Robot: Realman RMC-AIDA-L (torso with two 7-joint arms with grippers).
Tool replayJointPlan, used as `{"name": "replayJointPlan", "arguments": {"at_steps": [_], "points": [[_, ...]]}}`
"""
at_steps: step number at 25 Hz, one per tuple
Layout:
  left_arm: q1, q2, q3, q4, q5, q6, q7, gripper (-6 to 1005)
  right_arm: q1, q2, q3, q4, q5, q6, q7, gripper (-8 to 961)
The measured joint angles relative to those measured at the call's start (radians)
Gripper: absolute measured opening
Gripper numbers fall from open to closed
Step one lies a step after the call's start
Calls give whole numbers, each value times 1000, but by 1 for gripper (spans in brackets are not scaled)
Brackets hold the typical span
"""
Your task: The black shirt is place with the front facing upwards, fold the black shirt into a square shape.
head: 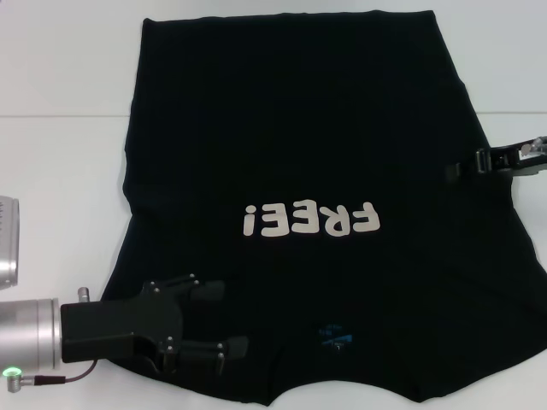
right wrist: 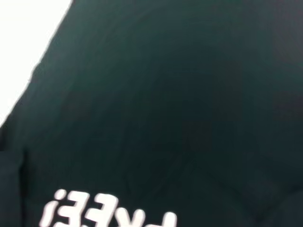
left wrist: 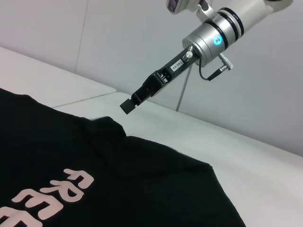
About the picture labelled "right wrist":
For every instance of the black shirt with FREE print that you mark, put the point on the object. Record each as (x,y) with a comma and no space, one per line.
(165,118)

